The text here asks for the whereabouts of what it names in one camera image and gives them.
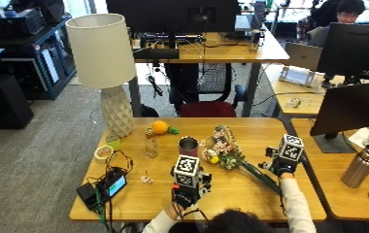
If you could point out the grey laptop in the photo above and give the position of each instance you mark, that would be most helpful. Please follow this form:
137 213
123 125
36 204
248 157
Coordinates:
304 55

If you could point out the steel water bottle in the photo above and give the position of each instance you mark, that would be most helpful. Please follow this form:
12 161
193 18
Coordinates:
359 168

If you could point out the dark red metal cup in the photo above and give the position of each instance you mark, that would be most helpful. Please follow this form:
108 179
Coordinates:
189 147

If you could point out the white desktop device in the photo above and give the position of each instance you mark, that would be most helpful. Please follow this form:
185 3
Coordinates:
300 76

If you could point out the white table lamp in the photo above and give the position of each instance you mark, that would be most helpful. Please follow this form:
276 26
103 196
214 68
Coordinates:
103 55

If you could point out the artificial flower bouquet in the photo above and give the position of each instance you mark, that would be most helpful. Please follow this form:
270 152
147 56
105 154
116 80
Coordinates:
225 149

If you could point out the person's right hand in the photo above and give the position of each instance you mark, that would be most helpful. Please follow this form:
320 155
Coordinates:
285 167

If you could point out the black power box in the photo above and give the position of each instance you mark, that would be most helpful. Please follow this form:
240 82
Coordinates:
88 195

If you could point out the clear glass object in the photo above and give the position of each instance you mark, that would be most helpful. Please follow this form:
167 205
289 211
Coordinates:
296 102

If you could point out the red office chair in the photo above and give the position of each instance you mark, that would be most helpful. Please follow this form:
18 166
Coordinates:
208 108

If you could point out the black computer monitor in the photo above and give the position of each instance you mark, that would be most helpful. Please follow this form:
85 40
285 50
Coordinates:
172 16
354 108
357 48

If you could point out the orange artificial flower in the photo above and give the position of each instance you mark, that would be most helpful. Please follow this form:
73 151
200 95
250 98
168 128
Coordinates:
161 127

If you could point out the wooden desk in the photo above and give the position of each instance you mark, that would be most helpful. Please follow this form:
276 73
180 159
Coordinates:
232 51

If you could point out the person's left hand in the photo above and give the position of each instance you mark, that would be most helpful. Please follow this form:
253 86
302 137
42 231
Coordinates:
192 195

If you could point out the small green object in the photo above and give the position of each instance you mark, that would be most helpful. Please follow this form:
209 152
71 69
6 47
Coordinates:
115 144

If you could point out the clear glass bottle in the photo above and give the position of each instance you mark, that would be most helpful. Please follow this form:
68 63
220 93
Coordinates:
152 145

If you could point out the black computer tower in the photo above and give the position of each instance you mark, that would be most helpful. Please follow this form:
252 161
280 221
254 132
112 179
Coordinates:
2 101

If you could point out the white marker cube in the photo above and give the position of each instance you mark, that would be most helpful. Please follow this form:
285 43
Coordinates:
292 147
187 170

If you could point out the white tape roll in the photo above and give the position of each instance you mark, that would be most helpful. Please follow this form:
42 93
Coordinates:
103 153

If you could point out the small device with screen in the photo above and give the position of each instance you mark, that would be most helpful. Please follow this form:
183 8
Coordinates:
115 185

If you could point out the white paper sheet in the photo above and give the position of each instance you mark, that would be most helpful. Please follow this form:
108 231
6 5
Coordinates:
366 136

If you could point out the black storage shelf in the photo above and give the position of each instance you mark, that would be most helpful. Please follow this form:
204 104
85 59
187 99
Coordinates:
38 51

